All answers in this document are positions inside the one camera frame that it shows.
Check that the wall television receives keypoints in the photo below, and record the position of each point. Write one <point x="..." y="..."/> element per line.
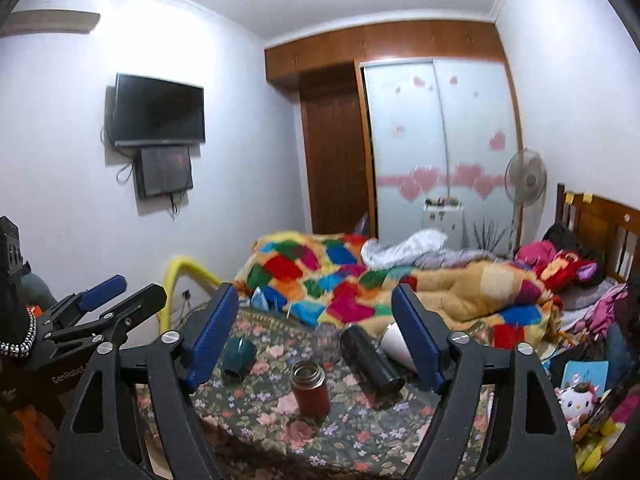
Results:
<point x="160" y="107"/>

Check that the small white cabinet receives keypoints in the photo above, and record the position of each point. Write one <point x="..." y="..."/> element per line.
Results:
<point x="442" y="220"/>

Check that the white cloth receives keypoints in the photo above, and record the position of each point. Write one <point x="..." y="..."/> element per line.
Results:
<point x="400" y="250"/>

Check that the brown wooden door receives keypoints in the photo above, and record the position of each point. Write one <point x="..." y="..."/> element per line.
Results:
<point x="337" y="160"/>

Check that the yellow tube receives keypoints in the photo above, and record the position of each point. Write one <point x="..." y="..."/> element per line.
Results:
<point x="187" y="264"/>

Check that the teal cup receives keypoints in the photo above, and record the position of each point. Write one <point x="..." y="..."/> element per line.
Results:
<point x="239" y="360"/>

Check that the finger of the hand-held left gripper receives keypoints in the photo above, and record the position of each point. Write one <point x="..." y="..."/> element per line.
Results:
<point x="140" y="302"/>
<point x="102" y="290"/>

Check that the black tumbler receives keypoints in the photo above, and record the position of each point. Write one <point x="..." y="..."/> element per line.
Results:
<point x="372" y="360"/>

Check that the red plush toy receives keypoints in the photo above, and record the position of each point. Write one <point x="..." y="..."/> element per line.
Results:
<point x="570" y="267"/>

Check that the dried plant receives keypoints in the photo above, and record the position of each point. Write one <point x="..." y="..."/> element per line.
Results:
<point x="490" y="237"/>

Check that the light blue box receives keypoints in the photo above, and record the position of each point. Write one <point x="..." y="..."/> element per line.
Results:
<point x="585" y="377"/>

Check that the floral bed sheet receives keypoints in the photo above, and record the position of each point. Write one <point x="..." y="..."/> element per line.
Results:
<point x="360" y="435"/>

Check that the wooden wardrobe with white doors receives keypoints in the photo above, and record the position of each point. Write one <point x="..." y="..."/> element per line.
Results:
<point x="425" y="125"/>

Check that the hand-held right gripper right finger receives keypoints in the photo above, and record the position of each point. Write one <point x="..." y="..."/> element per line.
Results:
<point x="417" y="332"/>

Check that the white cat plush toy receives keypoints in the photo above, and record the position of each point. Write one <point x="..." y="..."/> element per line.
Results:
<point x="577" y="405"/>

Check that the white cup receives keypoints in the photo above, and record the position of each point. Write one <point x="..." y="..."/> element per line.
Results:
<point x="394" y="342"/>

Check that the colourful patchwork blanket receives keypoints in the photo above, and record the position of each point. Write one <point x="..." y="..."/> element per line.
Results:
<point x="350" y="280"/>

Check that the yellow plush toy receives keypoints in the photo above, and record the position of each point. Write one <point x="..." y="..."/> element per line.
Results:
<point x="597" y="447"/>

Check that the red steel flask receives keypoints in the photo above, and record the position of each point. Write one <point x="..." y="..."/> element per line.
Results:
<point x="310" y="390"/>

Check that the pink cloth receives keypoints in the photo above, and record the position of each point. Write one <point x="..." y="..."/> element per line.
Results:
<point x="535" y="252"/>

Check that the wooden headboard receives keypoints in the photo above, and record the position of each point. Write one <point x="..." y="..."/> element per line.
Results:
<point x="600" y="225"/>

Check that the standing fan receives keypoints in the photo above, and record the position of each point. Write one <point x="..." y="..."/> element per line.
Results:
<point x="525" y="175"/>

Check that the clear glass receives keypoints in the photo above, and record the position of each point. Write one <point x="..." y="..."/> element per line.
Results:
<point x="327" y="337"/>

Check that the blue packet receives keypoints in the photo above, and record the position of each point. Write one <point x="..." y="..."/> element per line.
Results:
<point x="265" y="300"/>

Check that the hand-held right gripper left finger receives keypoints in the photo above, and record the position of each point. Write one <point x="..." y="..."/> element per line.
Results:
<point x="216" y="332"/>

